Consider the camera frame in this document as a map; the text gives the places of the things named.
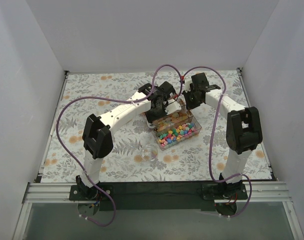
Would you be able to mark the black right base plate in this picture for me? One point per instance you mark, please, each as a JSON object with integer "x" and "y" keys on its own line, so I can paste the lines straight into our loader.
{"x": 212, "y": 192}

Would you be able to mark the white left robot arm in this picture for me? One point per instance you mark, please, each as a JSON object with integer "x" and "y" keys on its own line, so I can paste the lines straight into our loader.
{"x": 99, "y": 130}

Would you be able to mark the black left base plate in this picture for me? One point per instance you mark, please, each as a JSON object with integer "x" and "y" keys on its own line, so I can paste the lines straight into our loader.
{"x": 86, "y": 194}

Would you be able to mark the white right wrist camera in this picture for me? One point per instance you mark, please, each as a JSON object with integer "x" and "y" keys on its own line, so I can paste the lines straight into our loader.
{"x": 186, "y": 82}

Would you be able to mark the clear divided candy box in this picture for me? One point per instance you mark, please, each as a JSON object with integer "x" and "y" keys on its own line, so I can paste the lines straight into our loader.
{"x": 175, "y": 128}

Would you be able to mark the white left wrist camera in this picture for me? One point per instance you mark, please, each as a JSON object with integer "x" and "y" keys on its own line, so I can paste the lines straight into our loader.
{"x": 172, "y": 107}

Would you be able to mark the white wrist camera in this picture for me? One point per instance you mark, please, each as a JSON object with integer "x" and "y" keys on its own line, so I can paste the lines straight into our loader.
{"x": 172, "y": 107}
{"x": 186, "y": 82}

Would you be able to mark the aluminium frame rail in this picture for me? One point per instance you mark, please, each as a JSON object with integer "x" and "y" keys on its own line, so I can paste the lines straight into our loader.
{"x": 158, "y": 211}

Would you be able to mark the clear glass jar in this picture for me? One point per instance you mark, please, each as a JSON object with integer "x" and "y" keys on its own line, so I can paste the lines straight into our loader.
{"x": 149, "y": 152}

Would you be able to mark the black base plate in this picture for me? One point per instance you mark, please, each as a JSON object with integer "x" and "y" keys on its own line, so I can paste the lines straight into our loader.
{"x": 86, "y": 194}
{"x": 212, "y": 192}

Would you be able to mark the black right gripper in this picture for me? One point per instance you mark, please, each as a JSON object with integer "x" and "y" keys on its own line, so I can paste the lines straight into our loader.
{"x": 190, "y": 99}

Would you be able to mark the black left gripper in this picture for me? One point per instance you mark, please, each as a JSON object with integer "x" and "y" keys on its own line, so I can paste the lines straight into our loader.
{"x": 153, "y": 116}

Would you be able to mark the floral patterned table mat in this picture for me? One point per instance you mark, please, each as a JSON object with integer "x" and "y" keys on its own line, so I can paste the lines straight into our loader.
{"x": 201, "y": 157}

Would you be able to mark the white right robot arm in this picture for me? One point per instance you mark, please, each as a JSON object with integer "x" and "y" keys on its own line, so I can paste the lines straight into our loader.
{"x": 243, "y": 129}

